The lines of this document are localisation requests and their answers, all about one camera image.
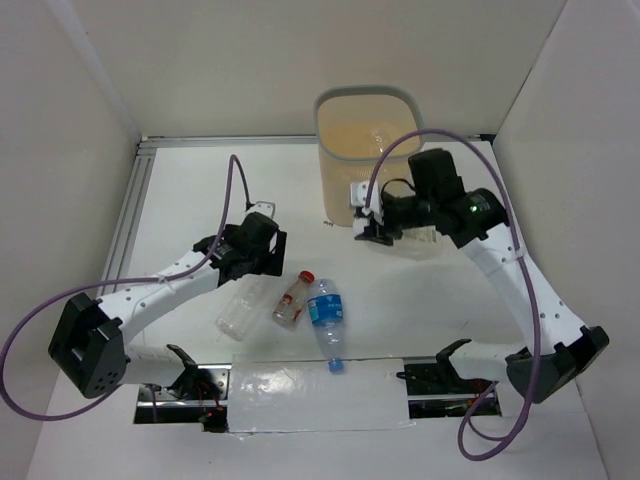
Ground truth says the beige plastic waste bin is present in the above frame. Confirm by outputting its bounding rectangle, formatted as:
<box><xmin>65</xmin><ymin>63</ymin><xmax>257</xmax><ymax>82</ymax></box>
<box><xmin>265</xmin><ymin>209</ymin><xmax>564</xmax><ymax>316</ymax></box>
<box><xmin>314</xmin><ymin>85</ymin><xmax>424</xmax><ymax>227</ymax></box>

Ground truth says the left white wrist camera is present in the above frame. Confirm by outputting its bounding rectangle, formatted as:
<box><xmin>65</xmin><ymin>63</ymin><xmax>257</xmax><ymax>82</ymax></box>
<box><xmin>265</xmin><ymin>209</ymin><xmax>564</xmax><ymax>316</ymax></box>
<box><xmin>251</xmin><ymin>201</ymin><xmax>276</xmax><ymax>219</ymax></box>

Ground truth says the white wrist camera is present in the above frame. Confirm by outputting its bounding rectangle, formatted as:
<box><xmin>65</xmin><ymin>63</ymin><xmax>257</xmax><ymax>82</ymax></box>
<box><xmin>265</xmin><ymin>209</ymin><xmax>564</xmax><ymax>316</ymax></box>
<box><xmin>349</xmin><ymin>180</ymin><xmax>383</xmax><ymax>223</ymax></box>
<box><xmin>251</xmin><ymin>201</ymin><xmax>276</xmax><ymax>219</ymax></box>

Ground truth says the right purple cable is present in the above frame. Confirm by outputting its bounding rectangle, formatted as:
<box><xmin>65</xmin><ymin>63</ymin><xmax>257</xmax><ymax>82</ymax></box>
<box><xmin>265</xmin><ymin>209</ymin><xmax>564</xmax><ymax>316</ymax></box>
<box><xmin>362</xmin><ymin>128</ymin><xmax>544</xmax><ymax>461</ymax></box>

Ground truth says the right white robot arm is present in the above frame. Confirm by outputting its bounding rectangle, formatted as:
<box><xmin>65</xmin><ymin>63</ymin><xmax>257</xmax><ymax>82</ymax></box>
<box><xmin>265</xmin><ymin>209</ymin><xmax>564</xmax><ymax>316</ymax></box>
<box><xmin>350</xmin><ymin>149</ymin><xmax>609</xmax><ymax>404</ymax></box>

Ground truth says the clear bottle white cap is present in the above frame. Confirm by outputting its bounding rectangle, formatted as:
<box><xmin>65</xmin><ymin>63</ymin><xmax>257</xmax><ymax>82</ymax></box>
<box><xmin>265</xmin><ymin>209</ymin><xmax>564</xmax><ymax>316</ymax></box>
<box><xmin>215</xmin><ymin>275</ymin><xmax>270</xmax><ymax>342</ymax></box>

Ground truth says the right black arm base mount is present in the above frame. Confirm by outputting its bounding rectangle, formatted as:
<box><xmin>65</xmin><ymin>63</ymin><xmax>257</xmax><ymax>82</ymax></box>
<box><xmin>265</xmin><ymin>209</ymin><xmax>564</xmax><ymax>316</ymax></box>
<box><xmin>396</xmin><ymin>359</ymin><xmax>490</xmax><ymax>420</ymax></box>

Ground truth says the purple cable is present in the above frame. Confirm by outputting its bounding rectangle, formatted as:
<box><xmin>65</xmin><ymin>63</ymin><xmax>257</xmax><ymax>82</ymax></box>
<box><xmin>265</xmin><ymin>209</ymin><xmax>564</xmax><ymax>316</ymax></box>
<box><xmin>0</xmin><ymin>154</ymin><xmax>254</xmax><ymax>425</ymax></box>
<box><xmin>362</xmin><ymin>128</ymin><xmax>544</xmax><ymax>461</ymax></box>

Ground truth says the beige label clear bottle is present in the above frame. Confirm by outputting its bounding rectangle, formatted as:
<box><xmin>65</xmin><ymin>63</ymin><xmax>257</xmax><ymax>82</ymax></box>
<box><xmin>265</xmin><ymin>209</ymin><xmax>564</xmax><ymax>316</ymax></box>
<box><xmin>352</xmin><ymin>219</ymin><xmax>449</xmax><ymax>261</ymax></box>

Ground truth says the blue label water bottle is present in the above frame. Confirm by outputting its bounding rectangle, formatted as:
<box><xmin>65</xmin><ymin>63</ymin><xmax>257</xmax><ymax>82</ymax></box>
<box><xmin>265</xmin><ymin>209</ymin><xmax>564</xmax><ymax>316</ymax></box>
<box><xmin>307</xmin><ymin>278</ymin><xmax>345</xmax><ymax>374</ymax></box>

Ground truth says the red cap bottle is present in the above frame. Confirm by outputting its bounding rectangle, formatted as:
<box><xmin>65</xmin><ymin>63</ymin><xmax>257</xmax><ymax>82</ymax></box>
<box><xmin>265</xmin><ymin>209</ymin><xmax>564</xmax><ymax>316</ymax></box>
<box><xmin>272</xmin><ymin>270</ymin><xmax>315</xmax><ymax>330</ymax></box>

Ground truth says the clear crushed bottle white-blue cap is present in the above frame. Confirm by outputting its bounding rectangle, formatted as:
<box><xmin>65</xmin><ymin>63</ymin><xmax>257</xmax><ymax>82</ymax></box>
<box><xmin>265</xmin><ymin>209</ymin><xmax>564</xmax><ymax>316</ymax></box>
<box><xmin>367</xmin><ymin>123</ymin><xmax>401</xmax><ymax>157</ymax></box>

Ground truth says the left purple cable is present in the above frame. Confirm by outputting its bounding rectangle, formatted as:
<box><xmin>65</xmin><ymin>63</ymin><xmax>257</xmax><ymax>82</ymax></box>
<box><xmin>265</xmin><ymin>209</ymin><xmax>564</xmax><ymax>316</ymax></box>
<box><xmin>0</xmin><ymin>154</ymin><xmax>254</xmax><ymax>425</ymax></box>

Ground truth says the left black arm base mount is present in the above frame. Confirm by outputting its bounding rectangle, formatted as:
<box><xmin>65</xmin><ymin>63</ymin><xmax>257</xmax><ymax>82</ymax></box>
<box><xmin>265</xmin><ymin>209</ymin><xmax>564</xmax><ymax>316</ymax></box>
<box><xmin>133</xmin><ymin>364</ymin><xmax>231</xmax><ymax>434</ymax></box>

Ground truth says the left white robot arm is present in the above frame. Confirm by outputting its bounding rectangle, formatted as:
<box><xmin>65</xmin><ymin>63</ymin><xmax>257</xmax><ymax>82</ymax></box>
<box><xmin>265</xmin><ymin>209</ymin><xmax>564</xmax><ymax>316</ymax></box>
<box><xmin>48</xmin><ymin>212</ymin><xmax>287</xmax><ymax>399</ymax></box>

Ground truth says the aluminium frame rail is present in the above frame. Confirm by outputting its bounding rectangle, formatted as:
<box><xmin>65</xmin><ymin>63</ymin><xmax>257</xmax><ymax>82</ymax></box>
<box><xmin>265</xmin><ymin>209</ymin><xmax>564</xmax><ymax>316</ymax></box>
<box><xmin>78</xmin><ymin>134</ymin><xmax>494</xmax><ymax>364</ymax></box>

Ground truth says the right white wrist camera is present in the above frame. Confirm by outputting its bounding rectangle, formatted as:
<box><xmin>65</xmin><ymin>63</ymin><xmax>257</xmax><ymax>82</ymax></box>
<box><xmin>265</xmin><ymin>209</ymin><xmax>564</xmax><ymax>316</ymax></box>
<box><xmin>349</xmin><ymin>180</ymin><xmax>383</xmax><ymax>223</ymax></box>

